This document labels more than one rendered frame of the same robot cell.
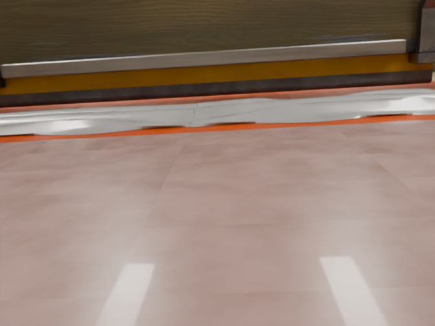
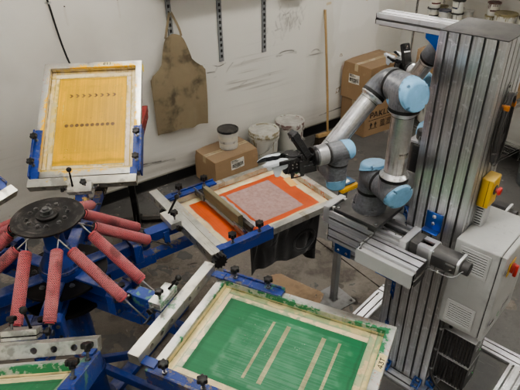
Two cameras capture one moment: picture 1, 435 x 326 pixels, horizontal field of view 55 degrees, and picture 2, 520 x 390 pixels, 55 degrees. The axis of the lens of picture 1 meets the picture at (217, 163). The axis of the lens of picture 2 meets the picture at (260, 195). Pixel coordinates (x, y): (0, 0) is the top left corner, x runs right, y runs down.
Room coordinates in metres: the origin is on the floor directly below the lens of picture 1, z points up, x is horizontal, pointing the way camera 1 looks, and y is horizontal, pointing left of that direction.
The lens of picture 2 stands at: (1.55, 1.90, 2.51)
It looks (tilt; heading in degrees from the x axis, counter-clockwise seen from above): 32 degrees down; 232
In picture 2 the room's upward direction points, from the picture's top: 1 degrees counter-clockwise
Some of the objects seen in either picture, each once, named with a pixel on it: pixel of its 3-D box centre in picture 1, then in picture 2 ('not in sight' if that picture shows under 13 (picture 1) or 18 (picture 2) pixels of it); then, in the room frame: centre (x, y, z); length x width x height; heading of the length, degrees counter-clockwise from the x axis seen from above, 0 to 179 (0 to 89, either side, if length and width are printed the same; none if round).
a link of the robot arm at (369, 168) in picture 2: not in sight; (373, 175); (0.03, 0.73, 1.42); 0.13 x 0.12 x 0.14; 75
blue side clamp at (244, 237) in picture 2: not in sight; (246, 241); (0.39, 0.28, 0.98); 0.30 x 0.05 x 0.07; 177
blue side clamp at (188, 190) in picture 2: not in sight; (192, 193); (0.36, -0.27, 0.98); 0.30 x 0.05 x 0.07; 177
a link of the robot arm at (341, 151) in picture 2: not in sight; (338, 152); (0.32, 0.79, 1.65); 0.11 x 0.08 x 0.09; 165
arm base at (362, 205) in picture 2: not in sight; (370, 196); (0.03, 0.73, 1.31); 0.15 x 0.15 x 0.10
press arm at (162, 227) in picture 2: not in sight; (162, 230); (0.69, -0.01, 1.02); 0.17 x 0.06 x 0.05; 177
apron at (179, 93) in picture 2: not in sight; (178, 73); (-0.52, -1.90, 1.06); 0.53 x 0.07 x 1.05; 177
